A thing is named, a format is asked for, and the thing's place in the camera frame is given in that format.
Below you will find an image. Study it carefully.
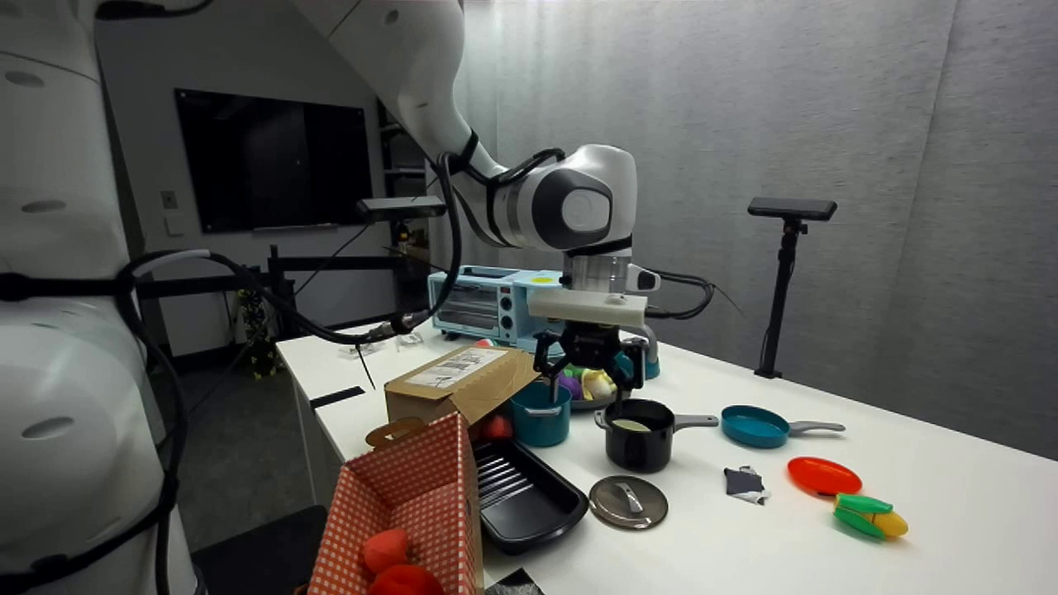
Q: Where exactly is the black tripod stand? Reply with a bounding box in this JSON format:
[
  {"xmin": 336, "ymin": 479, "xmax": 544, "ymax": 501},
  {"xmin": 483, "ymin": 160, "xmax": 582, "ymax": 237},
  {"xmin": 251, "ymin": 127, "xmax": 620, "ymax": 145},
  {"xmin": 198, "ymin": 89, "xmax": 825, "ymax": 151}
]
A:
[{"xmin": 754, "ymin": 215, "xmax": 814, "ymax": 379}]

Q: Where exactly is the teal toy kettle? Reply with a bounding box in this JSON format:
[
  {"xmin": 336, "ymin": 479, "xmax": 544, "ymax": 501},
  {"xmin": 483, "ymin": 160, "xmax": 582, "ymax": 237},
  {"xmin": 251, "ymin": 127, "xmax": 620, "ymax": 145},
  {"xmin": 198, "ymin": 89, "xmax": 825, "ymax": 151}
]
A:
[{"xmin": 629, "ymin": 327, "xmax": 663, "ymax": 383}]

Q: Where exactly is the brown cardboard box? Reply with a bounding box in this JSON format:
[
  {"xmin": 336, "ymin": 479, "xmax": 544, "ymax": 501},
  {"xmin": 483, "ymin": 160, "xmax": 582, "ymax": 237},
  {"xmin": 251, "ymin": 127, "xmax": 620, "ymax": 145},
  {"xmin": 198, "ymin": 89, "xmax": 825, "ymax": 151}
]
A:
[{"xmin": 379, "ymin": 341, "xmax": 543, "ymax": 427}]

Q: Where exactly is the black camera on stand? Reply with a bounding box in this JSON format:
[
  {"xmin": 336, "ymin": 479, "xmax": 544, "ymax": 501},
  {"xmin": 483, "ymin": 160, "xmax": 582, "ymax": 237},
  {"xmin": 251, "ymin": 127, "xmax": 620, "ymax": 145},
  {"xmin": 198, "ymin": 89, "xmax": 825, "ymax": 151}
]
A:
[{"xmin": 746, "ymin": 194, "xmax": 838, "ymax": 225}]

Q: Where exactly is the black pot with handle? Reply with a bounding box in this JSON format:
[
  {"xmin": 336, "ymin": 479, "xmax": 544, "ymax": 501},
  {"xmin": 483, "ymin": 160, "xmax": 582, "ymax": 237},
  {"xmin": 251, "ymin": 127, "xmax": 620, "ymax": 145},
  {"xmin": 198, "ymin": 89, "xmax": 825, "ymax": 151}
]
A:
[{"xmin": 592, "ymin": 397, "xmax": 721, "ymax": 475}]

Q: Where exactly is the red round toy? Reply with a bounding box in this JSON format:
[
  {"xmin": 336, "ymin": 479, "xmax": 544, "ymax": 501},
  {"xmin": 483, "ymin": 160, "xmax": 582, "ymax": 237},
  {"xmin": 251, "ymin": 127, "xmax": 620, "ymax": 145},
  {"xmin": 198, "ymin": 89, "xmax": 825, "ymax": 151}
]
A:
[{"xmin": 358, "ymin": 527, "xmax": 420, "ymax": 577}]

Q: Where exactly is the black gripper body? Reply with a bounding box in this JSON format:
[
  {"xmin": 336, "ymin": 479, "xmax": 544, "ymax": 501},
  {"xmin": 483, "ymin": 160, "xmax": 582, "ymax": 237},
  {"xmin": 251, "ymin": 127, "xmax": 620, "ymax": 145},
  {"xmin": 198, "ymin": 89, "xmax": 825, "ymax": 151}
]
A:
[{"xmin": 544, "ymin": 322, "xmax": 640, "ymax": 372}]

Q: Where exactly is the glass lid with handle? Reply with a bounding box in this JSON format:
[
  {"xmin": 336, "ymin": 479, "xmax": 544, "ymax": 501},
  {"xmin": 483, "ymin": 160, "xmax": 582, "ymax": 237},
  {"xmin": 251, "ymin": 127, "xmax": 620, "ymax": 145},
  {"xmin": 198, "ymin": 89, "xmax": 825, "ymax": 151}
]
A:
[{"xmin": 584, "ymin": 474, "xmax": 671, "ymax": 534}]

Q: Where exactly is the orange toy plate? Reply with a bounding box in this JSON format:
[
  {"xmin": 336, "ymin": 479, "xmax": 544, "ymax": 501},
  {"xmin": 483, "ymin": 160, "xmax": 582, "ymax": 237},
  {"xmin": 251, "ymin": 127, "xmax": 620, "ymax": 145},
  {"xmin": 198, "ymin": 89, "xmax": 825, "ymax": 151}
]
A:
[{"xmin": 782, "ymin": 453, "xmax": 865, "ymax": 501}]

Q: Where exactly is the dark plate with plush food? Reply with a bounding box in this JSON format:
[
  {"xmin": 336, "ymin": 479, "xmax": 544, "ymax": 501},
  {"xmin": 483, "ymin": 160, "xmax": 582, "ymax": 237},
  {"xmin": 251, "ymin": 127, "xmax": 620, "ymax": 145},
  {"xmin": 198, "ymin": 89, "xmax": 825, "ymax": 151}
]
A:
[{"xmin": 543, "ymin": 358, "xmax": 632, "ymax": 413}]

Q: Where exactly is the toy corn cob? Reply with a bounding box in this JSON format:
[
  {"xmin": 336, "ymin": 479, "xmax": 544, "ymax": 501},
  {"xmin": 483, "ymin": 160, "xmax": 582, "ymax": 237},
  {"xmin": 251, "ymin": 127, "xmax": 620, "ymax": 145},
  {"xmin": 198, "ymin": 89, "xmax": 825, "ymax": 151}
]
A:
[{"xmin": 829, "ymin": 491, "xmax": 912, "ymax": 546}]

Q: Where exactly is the blue toy toaster oven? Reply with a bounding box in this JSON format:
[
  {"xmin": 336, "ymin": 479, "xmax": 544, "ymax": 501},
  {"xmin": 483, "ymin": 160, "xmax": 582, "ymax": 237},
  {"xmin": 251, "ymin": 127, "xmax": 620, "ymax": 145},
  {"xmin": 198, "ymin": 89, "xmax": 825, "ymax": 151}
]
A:
[{"xmin": 426, "ymin": 261, "xmax": 575, "ymax": 350}]

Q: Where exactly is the black baking tray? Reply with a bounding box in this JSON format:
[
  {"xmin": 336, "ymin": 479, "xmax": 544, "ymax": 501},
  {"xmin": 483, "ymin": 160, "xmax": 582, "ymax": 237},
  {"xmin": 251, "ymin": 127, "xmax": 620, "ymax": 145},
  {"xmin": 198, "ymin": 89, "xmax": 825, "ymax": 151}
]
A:
[{"xmin": 473, "ymin": 436, "xmax": 592, "ymax": 555}]

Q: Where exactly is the black wall monitor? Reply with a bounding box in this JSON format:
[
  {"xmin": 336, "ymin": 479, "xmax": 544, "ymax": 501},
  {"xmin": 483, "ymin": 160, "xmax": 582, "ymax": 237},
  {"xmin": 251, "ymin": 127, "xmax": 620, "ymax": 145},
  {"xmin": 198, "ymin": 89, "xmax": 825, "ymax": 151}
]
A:
[{"xmin": 173, "ymin": 87, "xmax": 378, "ymax": 237}]

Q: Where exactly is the black camera mount rail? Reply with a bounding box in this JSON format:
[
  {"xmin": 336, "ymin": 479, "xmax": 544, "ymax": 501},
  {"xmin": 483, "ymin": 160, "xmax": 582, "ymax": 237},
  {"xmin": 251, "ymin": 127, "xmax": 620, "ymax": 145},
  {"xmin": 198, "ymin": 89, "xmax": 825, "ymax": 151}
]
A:
[{"xmin": 136, "ymin": 251, "xmax": 434, "ymax": 303}]

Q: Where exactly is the teal toy frying pan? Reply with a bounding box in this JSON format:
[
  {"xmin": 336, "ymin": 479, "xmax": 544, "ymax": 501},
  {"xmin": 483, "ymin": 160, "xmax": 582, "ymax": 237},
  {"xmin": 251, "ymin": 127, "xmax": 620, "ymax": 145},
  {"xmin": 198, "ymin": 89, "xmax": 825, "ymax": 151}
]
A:
[{"xmin": 718, "ymin": 402, "xmax": 848, "ymax": 453}]

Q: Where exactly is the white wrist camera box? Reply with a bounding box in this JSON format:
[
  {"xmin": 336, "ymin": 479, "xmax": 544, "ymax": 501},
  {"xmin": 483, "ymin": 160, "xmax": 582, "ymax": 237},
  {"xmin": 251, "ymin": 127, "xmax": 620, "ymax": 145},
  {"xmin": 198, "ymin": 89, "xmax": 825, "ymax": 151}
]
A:
[{"xmin": 526, "ymin": 289, "xmax": 654, "ymax": 331}]

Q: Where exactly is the black tape strip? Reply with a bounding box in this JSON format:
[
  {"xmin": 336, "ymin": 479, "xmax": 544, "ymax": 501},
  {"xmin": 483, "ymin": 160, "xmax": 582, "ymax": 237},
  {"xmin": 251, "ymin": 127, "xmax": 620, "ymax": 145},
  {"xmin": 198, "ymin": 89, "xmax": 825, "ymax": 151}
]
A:
[{"xmin": 307, "ymin": 383, "xmax": 365, "ymax": 409}]

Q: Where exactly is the yellow plush vegetable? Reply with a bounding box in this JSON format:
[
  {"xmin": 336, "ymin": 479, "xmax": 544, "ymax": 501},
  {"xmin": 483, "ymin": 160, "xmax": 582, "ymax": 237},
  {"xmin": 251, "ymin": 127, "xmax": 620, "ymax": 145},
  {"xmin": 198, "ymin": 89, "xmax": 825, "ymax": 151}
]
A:
[{"xmin": 575, "ymin": 366, "xmax": 620, "ymax": 406}]

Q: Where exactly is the red checkered basket box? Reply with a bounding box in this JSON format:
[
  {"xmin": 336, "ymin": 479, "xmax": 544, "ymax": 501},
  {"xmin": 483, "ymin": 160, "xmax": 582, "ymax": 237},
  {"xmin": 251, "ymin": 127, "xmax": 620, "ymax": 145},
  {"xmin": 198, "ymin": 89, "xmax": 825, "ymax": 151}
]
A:
[{"xmin": 305, "ymin": 409, "xmax": 490, "ymax": 595}]

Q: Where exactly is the teal toy pot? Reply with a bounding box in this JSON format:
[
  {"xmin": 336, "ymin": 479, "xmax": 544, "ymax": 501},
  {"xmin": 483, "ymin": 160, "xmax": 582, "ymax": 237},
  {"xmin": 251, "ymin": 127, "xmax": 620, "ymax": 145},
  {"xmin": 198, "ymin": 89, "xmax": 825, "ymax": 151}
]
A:
[{"xmin": 504, "ymin": 378, "xmax": 575, "ymax": 448}]

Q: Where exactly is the black flat object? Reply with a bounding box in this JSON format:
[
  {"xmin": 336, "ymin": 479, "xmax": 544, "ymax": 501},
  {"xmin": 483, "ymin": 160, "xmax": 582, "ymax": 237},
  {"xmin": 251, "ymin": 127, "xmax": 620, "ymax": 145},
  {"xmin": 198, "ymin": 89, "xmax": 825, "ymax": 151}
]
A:
[{"xmin": 478, "ymin": 566, "xmax": 544, "ymax": 595}]

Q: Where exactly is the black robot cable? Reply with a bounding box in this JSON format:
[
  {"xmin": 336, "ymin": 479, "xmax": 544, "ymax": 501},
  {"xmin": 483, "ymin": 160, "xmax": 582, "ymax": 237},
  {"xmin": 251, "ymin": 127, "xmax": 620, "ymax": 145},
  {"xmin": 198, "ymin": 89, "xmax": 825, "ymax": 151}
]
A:
[{"xmin": 109, "ymin": 151, "xmax": 721, "ymax": 595}]

